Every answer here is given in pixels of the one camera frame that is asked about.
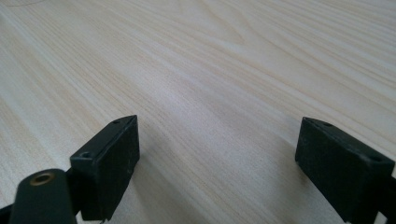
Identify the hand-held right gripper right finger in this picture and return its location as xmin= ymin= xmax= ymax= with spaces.
xmin=294 ymin=116 xmax=396 ymax=224

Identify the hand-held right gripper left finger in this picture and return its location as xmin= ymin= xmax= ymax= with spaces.
xmin=69 ymin=115 xmax=141 ymax=222

